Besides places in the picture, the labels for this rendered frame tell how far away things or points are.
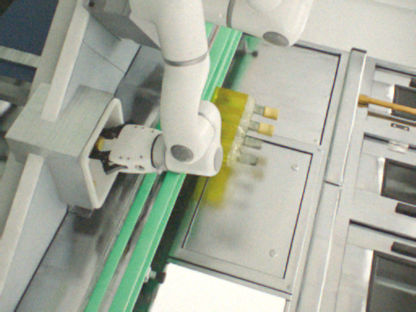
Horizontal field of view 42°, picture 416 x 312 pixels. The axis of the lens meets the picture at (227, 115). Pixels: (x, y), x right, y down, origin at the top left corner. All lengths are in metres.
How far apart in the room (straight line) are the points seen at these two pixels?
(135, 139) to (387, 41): 5.59
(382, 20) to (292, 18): 5.71
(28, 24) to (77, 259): 0.70
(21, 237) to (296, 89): 1.05
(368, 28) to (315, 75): 4.78
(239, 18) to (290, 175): 0.61
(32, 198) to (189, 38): 0.47
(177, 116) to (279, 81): 0.94
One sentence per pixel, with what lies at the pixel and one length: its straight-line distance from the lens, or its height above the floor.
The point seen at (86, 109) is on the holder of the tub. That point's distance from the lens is 1.16.
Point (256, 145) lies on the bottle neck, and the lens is 1.49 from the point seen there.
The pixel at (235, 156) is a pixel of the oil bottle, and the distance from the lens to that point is 1.44.
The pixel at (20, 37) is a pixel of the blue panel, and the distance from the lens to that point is 1.62.
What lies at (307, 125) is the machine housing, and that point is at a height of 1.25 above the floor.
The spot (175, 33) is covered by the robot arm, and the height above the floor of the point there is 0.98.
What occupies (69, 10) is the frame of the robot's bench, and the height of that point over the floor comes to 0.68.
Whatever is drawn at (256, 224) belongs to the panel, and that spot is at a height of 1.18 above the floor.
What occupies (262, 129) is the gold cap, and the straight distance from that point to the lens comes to 1.52.
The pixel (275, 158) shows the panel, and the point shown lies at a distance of 1.64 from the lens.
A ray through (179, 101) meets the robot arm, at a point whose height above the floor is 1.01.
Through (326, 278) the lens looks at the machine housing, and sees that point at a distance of 1.52.
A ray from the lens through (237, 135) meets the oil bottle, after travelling 1.48.
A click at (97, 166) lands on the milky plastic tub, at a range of 1.32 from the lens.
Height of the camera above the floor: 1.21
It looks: 7 degrees down
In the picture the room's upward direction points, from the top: 105 degrees clockwise
